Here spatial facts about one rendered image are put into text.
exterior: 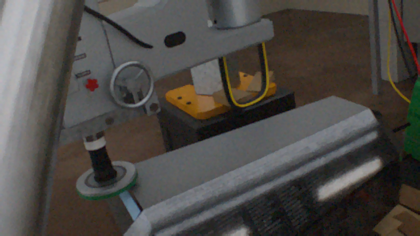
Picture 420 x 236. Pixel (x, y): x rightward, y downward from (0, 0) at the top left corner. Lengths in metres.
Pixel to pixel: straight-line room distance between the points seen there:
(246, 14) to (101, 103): 0.62
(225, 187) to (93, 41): 0.63
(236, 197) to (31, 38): 1.13
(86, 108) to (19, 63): 0.92
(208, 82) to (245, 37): 0.78
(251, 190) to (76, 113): 0.63
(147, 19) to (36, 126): 1.01
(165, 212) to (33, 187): 1.03
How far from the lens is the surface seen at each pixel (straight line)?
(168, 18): 1.41
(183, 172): 1.53
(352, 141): 1.72
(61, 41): 0.44
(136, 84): 1.30
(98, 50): 1.31
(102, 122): 1.40
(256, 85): 2.32
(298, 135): 1.66
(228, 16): 1.60
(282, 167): 1.55
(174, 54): 1.43
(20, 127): 0.39
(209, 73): 2.30
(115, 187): 1.44
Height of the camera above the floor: 1.55
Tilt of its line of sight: 22 degrees down
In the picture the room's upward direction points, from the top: 11 degrees counter-clockwise
